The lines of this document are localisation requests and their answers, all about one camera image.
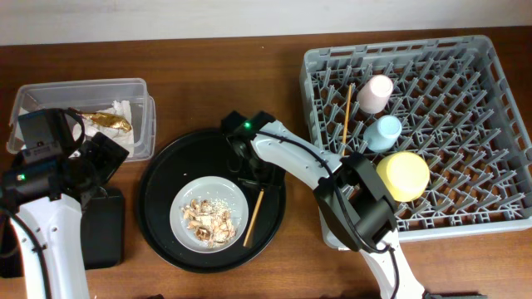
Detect round black tray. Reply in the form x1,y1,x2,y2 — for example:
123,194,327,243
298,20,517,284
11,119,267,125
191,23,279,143
135,129,286,273

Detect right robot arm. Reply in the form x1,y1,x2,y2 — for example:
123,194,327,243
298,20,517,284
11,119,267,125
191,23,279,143
220,111,429,298

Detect pink cup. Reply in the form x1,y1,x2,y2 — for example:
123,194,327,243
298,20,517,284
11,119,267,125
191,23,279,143
357,75,393,114

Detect yellow bowl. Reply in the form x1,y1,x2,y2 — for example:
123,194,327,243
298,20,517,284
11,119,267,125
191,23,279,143
377,151,430,203

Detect gold foil wrapper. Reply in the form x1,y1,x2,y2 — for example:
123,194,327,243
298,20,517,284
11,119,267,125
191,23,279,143
68,107,132,133

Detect light blue cup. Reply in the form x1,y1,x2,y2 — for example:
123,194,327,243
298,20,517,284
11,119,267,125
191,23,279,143
363,115,402,153

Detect clear plastic waste bin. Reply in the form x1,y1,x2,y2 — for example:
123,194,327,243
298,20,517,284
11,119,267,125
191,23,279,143
6,78,156,162

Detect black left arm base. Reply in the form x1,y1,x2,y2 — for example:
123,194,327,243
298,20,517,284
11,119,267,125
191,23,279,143
0,187,126,278

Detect white napkin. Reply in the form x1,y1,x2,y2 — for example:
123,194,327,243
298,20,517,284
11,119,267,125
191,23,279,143
83,100,135,159

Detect food scraps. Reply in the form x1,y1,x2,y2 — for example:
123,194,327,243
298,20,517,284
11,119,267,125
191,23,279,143
180,199,236,248

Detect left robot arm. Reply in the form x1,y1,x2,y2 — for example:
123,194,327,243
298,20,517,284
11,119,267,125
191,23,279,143
1,108,129,298

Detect grey dishwasher rack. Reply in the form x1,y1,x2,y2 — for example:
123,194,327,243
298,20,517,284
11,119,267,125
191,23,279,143
300,36,531,243

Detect grey plate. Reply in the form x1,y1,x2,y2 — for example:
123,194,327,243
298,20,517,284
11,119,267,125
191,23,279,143
170,176,249,253

